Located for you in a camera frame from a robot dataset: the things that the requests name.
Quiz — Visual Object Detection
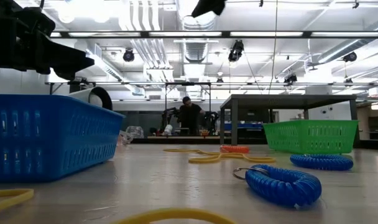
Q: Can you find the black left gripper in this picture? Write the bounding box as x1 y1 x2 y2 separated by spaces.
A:
0 0 95 82

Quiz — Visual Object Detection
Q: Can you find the blue coil wrist keychain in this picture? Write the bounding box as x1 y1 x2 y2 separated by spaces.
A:
232 164 323 208
289 154 354 172

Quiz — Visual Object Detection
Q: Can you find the orange coil wrist keychain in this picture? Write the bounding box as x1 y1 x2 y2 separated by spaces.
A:
219 144 251 154

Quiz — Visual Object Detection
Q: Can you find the silver ventilation duct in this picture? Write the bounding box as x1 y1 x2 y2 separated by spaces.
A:
175 0 219 65

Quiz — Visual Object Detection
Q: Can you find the black overhead crossbar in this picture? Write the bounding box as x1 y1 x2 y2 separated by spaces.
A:
50 30 378 39

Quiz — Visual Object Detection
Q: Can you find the black ceiling spotlight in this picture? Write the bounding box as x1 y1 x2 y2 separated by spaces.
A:
228 39 245 63
122 48 136 63
283 73 298 85
343 51 358 63

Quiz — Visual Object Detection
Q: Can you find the green plastic basket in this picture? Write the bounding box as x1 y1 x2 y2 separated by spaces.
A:
262 119 360 156

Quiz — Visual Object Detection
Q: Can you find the distant black rig frame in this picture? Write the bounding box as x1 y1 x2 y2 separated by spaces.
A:
164 81 212 125

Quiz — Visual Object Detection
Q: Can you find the person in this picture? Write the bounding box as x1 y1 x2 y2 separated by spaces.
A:
177 96 206 136

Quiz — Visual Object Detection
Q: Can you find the blue plastic basket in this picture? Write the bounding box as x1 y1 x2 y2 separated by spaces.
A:
0 94 126 184

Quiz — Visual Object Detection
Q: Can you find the clear plastic bag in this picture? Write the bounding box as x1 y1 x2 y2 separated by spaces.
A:
126 125 145 139

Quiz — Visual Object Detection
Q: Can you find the thin hanging cable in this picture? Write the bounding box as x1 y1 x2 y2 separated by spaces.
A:
267 0 279 95

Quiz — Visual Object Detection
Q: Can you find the distant wooden workbench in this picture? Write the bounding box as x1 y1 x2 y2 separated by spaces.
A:
147 135 223 140

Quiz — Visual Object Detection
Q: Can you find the thin black frame crossbar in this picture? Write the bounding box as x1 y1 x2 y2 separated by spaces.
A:
45 81 378 87

